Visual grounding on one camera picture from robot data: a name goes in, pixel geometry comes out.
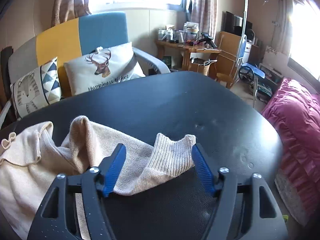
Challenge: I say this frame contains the tiger print cushion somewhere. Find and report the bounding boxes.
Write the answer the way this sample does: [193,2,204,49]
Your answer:
[10,57,62,118]

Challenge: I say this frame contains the black monitor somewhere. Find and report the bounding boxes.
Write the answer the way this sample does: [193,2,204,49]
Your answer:
[221,11,244,36]

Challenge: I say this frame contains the patterned curtain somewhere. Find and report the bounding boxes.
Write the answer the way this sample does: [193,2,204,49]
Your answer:
[190,0,218,38]

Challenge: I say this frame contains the beige knit sweater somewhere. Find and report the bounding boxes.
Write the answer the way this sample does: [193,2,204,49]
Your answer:
[1,116,196,239]

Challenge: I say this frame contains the clear storage jar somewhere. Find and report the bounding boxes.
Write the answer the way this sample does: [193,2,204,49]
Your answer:
[183,22,199,43]

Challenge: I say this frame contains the wooden side table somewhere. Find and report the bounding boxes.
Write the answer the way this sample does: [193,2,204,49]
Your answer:
[155,40,221,70]

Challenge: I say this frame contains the deer print cushion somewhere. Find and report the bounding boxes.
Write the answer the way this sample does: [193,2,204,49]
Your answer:
[64,42,145,95]

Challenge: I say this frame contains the grey yellow blue sofa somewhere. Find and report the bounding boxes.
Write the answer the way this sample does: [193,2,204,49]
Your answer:
[1,12,169,120]

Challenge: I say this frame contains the pink ruffled bedspread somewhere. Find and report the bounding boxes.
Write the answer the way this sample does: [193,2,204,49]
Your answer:
[260,77,320,225]

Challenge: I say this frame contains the black hair dryer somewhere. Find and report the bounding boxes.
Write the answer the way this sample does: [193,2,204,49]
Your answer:
[196,33,217,49]

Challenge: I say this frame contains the blue child bicycle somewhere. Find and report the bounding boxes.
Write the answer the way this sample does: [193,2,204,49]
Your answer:
[238,63,265,83]

